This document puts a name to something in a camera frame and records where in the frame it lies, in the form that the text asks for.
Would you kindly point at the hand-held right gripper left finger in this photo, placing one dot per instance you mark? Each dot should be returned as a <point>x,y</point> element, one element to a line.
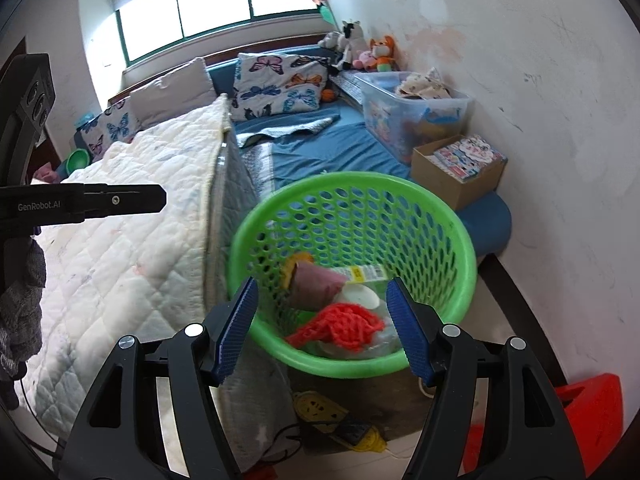
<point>235,332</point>

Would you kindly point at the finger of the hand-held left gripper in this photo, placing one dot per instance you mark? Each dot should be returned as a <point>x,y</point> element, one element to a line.
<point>130,201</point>

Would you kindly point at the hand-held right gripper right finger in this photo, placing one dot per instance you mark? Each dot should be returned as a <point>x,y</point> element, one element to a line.
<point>410,332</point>

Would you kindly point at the red mesh net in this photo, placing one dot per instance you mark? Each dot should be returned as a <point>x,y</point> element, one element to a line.
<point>345,327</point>

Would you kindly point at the green plastic basket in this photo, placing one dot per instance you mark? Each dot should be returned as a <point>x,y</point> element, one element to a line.
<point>350,210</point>

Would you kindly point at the white quilted blanket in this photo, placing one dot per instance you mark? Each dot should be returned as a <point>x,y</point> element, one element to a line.
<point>125,260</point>

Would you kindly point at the green plastic bowl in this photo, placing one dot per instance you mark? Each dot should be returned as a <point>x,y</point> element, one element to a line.
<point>79,161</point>

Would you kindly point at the pink cloth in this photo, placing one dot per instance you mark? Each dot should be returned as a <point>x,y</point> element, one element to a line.
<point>46,173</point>

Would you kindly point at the small butterfly print pillow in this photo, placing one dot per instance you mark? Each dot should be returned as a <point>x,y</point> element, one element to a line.
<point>112,127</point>

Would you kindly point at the grey quilted mattress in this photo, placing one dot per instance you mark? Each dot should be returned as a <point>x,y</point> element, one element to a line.
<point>235,200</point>

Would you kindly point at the yellow power strip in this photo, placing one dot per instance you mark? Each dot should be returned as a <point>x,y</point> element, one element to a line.
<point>320,407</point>

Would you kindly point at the grey pillow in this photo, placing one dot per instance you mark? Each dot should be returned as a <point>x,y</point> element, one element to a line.
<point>170,92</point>

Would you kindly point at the cardboard box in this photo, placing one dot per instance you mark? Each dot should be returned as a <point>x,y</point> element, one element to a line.
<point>460,190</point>

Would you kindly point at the grey patterned small blanket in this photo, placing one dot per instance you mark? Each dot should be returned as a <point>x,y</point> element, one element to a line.
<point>290,130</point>

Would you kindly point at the stack of colourful books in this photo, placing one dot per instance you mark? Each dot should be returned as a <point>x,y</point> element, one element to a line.
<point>467,155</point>

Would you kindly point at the large butterfly print pillow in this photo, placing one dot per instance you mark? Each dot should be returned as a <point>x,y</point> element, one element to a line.
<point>280,85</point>

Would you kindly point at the blue bed sheet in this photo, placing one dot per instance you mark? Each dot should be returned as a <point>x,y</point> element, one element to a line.
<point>350,150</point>

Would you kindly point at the red plastic stool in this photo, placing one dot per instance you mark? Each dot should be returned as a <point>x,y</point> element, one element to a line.
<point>590,410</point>

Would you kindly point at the clear plastic storage bin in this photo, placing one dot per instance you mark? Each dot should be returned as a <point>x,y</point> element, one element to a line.
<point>395,120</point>

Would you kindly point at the green framed window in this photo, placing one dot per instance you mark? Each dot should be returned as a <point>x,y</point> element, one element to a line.
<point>215,5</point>

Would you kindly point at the orange ball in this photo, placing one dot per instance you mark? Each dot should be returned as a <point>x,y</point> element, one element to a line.
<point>327,95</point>

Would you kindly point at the striped cloth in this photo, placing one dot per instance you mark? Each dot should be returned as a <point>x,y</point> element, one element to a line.
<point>350,87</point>

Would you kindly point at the spotted cloth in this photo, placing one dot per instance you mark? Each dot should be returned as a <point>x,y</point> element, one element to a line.
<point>422,85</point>

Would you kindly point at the black white cow plush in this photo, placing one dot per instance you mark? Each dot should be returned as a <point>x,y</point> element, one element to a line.
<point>347,42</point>

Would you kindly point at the pink plush toy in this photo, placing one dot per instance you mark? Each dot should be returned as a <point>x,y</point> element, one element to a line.
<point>364,60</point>

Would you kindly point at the orange fox plush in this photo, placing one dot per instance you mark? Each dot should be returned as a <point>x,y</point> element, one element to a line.
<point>384,52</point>

